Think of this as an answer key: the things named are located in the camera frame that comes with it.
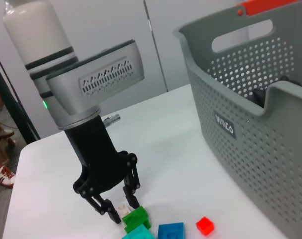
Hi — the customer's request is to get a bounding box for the small red square brick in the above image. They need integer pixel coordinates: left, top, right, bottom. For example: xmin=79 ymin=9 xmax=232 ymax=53
xmin=196 ymin=216 xmax=215 ymax=236

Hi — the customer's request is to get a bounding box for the grey perforated storage bin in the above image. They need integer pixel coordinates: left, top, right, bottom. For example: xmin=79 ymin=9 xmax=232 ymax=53
xmin=174 ymin=0 xmax=302 ymax=239

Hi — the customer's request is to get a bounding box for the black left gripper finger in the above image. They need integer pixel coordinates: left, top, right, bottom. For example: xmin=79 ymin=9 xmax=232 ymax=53
xmin=81 ymin=191 xmax=124 ymax=226
xmin=122 ymin=153 xmax=141 ymax=210

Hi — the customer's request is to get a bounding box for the white brown striped sneaker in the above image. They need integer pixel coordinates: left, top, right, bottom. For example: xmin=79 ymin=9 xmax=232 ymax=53
xmin=0 ymin=166 xmax=16 ymax=189

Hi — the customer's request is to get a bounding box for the black stand post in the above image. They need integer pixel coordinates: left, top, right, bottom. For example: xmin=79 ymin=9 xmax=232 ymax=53
xmin=0 ymin=44 xmax=41 ymax=145

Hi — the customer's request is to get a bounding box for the orange bin clip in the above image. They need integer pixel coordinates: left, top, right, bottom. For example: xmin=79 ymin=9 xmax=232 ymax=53
xmin=234 ymin=0 xmax=302 ymax=18

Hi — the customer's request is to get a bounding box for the teal square brick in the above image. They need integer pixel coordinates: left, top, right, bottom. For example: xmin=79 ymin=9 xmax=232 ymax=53
xmin=122 ymin=223 xmax=155 ymax=239

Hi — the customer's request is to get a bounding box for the green brick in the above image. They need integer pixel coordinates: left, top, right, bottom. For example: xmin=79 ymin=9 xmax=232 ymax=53
xmin=124 ymin=215 xmax=151 ymax=234
xmin=122 ymin=206 xmax=149 ymax=225

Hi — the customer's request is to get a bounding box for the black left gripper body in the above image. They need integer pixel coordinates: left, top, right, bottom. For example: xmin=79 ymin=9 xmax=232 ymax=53
xmin=65 ymin=116 xmax=133 ymax=199

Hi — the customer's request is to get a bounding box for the dark clay teapot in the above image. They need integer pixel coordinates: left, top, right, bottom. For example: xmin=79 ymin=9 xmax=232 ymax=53
xmin=252 ymin=74 xmax=302 ymax=108

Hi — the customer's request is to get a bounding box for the blue square brick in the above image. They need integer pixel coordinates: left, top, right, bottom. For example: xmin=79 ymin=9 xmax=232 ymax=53
xmin=157 ymin=222 xmax=184 ymax=239

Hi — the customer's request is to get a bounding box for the white flat long brick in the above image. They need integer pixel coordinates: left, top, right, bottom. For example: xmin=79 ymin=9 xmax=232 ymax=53
xmin=117 ymin=202 xmax=130 ymax=216

